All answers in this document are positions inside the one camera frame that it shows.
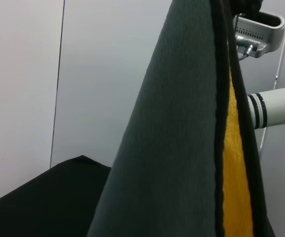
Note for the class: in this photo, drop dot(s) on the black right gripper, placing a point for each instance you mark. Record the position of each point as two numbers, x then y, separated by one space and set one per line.
247 6

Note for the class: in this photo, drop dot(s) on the yellow and grey towel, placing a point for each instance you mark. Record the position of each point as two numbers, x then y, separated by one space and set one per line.
169 123

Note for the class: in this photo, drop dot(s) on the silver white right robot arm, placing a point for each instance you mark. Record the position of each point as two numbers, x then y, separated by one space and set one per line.
278 108

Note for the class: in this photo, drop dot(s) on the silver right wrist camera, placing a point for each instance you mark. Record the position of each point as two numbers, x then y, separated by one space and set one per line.
258 32

